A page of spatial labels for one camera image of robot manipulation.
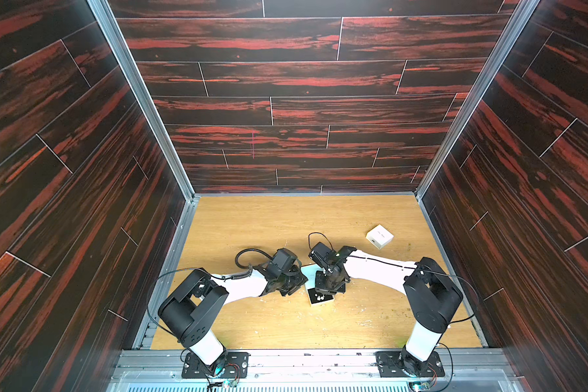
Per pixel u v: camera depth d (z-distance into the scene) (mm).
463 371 734
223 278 515
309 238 766
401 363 654
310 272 898
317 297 860
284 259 710
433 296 468
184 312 448
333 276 667
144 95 830
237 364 732
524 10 652
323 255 717
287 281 763
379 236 1015
